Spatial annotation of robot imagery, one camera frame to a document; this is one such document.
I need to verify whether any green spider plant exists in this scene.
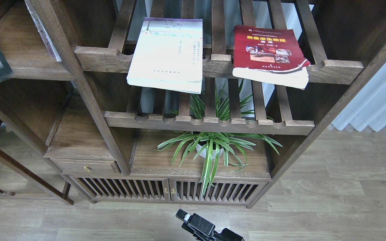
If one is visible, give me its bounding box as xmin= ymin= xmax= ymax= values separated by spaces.
xmin=154 ymin=83 xmax=282 ymax=197

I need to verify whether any white paperback book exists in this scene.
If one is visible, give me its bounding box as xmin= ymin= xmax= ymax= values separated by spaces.
xmin=127 ymin=18 xmax=203 ymax=94

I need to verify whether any white window curtain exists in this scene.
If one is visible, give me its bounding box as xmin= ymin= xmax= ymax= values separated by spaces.
xmin=329 ymin=63 xmax=386 ymax=132

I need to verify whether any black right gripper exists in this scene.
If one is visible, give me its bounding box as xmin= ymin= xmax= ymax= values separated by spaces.
xmin=176 ymin=209 xmax=245 ymax=241

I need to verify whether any white plant pot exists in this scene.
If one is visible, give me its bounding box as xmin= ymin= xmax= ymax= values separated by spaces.
xmin=196 ymin=140 xmax=224 ymax=160

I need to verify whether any dark wooden bookshelf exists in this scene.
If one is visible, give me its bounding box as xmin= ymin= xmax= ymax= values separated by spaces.
xmin=0 ymin=0 xmax=386 ymax=208

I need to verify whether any red paperback book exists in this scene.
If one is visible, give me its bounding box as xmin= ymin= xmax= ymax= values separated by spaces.
xmin=233 ymin=25 xmax=310 ymax=89

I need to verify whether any brass drawer knob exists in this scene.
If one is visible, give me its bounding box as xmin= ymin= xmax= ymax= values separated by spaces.
xmin=84 ymin=166 xmax=91 ymax=173

